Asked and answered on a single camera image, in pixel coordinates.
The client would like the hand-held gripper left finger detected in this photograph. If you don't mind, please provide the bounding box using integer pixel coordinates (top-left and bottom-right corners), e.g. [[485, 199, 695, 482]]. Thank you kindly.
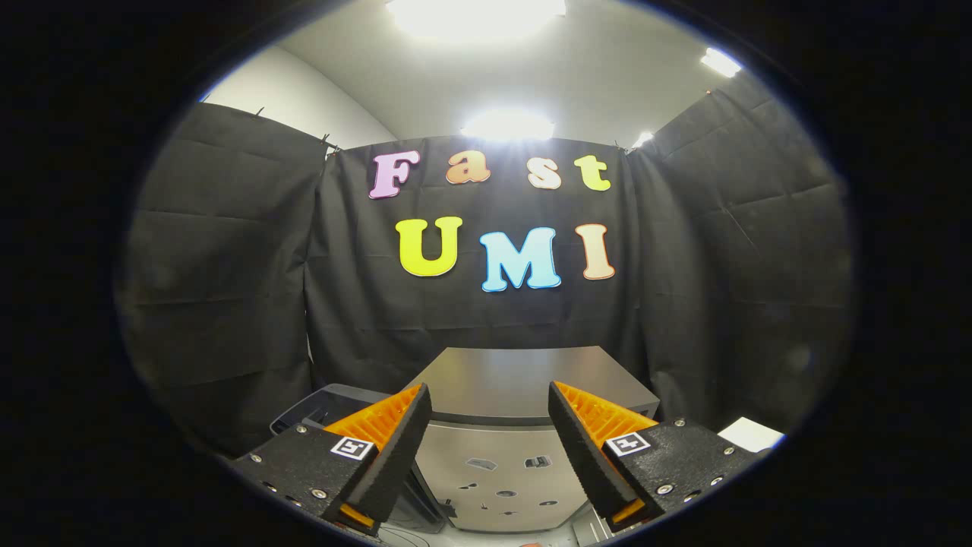
[[228, 384, 434, 536]]

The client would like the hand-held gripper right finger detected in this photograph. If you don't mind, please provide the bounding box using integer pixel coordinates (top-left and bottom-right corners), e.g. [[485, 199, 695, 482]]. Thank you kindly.
[[547, 381, 756, 533]]

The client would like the grey washing machine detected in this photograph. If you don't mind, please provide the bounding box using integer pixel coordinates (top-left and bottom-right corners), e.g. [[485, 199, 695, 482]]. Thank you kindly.
[[270, 384, 449, 533]]

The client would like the beige cabinet with dark top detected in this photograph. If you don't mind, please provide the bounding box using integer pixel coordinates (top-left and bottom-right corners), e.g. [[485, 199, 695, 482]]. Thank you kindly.
[[406, 346, 661, 533]]

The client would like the white sheet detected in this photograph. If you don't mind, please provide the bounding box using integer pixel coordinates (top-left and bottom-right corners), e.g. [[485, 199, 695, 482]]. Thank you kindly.
[[718, 416, 785, 453]]

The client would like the black backdrop cloth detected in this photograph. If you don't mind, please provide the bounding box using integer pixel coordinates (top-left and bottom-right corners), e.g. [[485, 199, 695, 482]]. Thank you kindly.
[[118, 72, 855, 457]]

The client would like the large ceiling light panel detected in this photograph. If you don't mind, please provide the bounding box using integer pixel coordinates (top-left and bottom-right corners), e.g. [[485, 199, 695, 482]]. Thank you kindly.
[[386, 0, 566, 39]]

